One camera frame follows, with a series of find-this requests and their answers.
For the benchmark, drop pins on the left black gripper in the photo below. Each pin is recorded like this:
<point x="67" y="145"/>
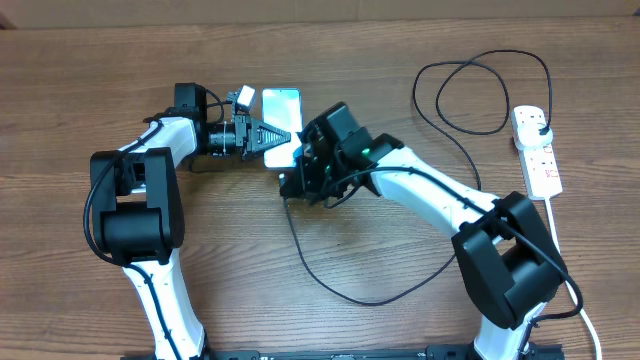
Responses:
<point x="243" y="123"/>

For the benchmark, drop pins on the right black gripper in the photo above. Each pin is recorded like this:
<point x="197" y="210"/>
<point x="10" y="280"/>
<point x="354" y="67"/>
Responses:
<point x="306" y="183"/>

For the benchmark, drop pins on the Samsung Galaxy smartphone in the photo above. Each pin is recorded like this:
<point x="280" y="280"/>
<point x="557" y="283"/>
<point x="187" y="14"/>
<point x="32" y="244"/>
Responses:
<point x="282" y="108"/>

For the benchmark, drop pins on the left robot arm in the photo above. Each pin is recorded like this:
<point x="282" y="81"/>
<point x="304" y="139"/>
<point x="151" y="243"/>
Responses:
<point x="133" y="217"/>

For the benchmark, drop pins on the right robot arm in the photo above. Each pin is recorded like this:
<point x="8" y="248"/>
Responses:
<point x="510" y="267"/>

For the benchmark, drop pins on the white charger plug adapter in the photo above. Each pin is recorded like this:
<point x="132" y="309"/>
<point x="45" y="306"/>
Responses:
<point x="529" y="136"/>

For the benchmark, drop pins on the white power strip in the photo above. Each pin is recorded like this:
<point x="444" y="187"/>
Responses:
<point x="539" y="165"/>

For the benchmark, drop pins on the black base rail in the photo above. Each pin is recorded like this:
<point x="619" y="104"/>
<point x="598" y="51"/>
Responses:
<point x="432" y="352"/>

